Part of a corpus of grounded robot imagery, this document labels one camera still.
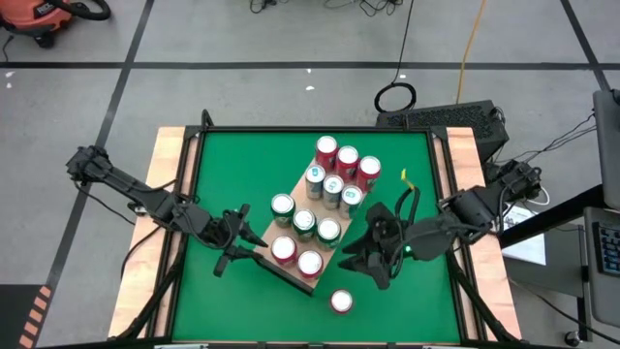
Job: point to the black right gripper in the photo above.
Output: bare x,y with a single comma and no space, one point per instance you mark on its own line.
387,237

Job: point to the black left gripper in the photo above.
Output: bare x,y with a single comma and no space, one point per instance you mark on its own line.
225,232

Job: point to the red Fanta soda can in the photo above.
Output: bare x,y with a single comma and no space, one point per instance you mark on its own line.
341,301
283,248
369,166
310,263
326,144
347,155

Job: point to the blue silver Red Bull can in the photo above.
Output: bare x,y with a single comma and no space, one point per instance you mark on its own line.
333,184
352,195
315,173

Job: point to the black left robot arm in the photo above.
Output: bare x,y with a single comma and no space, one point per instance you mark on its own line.
145,199

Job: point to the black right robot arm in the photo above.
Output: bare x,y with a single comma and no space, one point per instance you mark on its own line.
474,206

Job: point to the yellow tape tag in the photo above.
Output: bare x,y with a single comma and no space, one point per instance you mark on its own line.
407,179

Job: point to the light wooden side board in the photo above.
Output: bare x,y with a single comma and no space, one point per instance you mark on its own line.
501,291
135,271

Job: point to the green mat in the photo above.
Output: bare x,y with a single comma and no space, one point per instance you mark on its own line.
290,129

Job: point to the white printed paper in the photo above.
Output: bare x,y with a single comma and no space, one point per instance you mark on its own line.
528,247

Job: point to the dark grey desk surface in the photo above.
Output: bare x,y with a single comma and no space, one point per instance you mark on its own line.
542,271

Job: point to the black desk beam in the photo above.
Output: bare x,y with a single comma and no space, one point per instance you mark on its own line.
547,220

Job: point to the black caster wheel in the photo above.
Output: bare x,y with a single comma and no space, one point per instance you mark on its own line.
571,337

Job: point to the black orange striped floor mat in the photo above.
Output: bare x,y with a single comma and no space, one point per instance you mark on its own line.
12,315

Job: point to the grey keyboard stand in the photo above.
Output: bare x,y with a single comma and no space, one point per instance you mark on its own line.
605,300

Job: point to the black keyboard with blue keys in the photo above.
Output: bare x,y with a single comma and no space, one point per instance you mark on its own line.
610,249

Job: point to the flat computer monitor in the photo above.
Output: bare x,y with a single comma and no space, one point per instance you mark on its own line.
608,145

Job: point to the orange shop vacuum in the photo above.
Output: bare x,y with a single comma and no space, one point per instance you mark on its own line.
34,14

